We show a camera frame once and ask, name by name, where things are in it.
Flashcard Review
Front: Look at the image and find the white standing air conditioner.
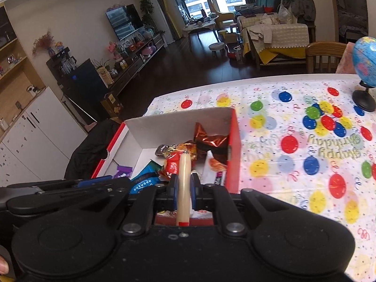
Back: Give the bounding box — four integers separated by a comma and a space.
142, 0, 177, 40

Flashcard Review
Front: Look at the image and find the tv cabinet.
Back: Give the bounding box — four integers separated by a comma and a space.
107, 32, 168, 93

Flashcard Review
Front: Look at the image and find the purple snack packet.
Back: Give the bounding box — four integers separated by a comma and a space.
113, 164, 134, 180

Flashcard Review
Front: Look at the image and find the wooden chair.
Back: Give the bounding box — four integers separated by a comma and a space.
305, 42, 349, 74

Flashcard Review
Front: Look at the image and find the white red snack packet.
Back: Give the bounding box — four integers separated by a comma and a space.
203, 150, 228, 186

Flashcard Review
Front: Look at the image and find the balloon print tablecloth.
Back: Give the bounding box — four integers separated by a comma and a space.
143, 73, 376, 282

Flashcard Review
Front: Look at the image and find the white cabinet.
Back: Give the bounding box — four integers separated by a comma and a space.
0, 86, 89, 187

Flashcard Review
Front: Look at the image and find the copper foil snack packet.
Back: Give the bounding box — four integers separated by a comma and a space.
192, 122, 230, 165

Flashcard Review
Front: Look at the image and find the blue desk globe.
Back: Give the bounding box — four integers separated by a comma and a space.
352, 37, 376, 113

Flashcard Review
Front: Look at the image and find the teal sofa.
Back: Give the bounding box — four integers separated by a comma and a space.
255, 0, 282, 9

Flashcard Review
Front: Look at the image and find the blue snack packet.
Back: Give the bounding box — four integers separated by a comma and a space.
129, 160, 165, 194

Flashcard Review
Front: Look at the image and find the wooden wall shelf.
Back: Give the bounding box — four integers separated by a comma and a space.
0, 3, 47, 141

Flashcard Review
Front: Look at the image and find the cream sausage stick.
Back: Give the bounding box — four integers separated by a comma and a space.
176, 150, 191, 227

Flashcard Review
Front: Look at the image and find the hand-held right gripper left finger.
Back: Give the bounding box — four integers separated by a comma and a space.
69, 174, 180, 237

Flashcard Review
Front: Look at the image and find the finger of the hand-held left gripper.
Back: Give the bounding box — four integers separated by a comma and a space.
7, 180, 130, 216
37, 176, 114, 193

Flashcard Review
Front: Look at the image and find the pink cushion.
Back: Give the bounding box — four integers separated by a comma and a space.
335, 43, 357, 74

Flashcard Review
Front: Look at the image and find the pile of clothes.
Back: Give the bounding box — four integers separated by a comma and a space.
276, 0, 316, 24

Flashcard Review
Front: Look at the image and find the small round stool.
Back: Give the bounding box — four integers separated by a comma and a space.
208, 43, 225, 58

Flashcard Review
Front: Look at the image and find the coffee table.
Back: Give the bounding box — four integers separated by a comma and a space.
184, 16, 219, 49

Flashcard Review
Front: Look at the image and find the dried flower vase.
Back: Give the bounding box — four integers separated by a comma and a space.
32, 31, 56, 56

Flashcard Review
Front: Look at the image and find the yellow armchair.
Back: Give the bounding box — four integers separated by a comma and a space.
207, 0, 235, 30

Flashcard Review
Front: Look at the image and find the television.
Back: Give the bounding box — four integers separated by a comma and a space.
106, 4, 144, 40

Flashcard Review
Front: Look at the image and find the red yellow snack packet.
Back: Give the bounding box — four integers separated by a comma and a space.
160, 142, 198, 183

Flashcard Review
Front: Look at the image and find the red cardboard box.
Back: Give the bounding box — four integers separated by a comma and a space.
91, 108, 242, 227

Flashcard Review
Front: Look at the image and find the green houseplant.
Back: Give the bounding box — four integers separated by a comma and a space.
138, 0, 155, 31

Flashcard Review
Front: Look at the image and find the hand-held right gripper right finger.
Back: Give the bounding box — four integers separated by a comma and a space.
189, 173, 298, 237

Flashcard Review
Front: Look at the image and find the black jacket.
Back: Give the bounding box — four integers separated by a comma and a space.
64, 119, 122, 180

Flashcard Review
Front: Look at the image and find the white plastic bag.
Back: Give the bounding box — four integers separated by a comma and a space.
278, 4, 297, 24

